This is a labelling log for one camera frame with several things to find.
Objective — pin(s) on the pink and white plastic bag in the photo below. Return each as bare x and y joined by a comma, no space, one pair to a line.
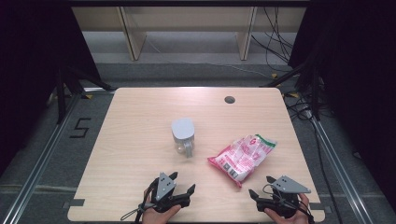
241,157

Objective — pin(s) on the person's right hand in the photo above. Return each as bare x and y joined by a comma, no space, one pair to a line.
292,221

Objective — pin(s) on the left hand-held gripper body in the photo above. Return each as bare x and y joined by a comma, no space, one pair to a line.
165,186

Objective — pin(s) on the clear jar with grey lid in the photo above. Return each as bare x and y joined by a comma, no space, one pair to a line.
183,129

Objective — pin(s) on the black curtain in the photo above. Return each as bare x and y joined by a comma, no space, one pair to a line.
358,62
28,62

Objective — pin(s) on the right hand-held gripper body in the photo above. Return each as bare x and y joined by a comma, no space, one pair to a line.
288,185

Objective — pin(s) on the metal floor rail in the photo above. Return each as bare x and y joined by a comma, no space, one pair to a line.
37,174
342,177

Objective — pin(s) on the beige wooden shelf unit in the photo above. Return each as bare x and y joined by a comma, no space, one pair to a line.
134,40

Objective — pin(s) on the black table bracket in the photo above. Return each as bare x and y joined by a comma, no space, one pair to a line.
76,202
316,206

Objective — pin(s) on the black metal stand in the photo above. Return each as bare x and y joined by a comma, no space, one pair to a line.
315,93
61,99

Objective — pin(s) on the person's left hand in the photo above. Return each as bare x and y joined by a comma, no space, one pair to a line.
154,217

